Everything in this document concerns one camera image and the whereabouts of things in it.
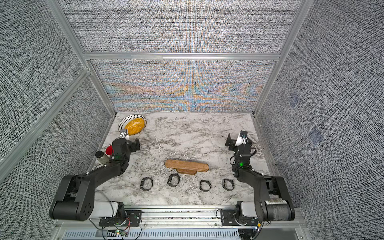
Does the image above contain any black slim watch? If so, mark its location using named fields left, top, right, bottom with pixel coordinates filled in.
left=199, top=180, right=212, bottom=192
left=222, top=179, right=235, bottom=192

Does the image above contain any black chunky watch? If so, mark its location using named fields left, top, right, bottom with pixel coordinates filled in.
left=140, top=177, right=154, bottom=192
left=167, top=173, right=180, bottom=188

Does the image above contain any wooden watch stand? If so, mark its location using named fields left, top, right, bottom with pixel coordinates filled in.
left=165, top=160, right=210, bottom=175

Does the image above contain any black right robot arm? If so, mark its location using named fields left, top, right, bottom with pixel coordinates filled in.
left=225, top=131, right=296, bottom=222

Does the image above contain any right white arm base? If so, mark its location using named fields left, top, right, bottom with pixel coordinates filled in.
left=235, top=201, right=262, bottom=226

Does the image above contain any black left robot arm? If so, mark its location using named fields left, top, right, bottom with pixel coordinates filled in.
left=49, top=138, right=141, bottom=221

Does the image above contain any left white arm base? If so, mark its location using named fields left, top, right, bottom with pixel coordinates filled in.
left=89, top=201, right=127, bottom=227

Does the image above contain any orange food in bowl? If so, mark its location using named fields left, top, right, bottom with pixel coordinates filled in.
left=125, top=118, right=146, bottom=136

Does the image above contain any white patterned bowl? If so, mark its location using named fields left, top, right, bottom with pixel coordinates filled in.
left=118, top=114, right=147, bottom=132

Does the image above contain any white mug red inside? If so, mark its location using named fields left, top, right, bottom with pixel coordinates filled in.
left=105, top=145, right=114, bottom=156

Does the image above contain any small jar black lid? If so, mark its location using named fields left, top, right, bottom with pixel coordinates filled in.
left=95, top=151, right=110, bottom=165

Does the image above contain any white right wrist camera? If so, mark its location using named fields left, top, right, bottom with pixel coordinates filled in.
left=235, top=131, right=248, bottom=146

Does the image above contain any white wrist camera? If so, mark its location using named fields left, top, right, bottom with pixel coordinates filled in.
left=120, top=129, right=130, bottom=141
left=235, top=131, right=248, bottom=146

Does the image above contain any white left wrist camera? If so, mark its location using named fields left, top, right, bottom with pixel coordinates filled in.
left=120, top=129, right=130, bottom=141

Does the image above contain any aluminium front rail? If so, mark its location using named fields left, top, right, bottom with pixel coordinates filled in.
left=54, top=205, right=307, bottom=230

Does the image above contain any white vented cable duct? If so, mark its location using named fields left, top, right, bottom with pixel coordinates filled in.
left=62, top=229, right=241, bottom=240

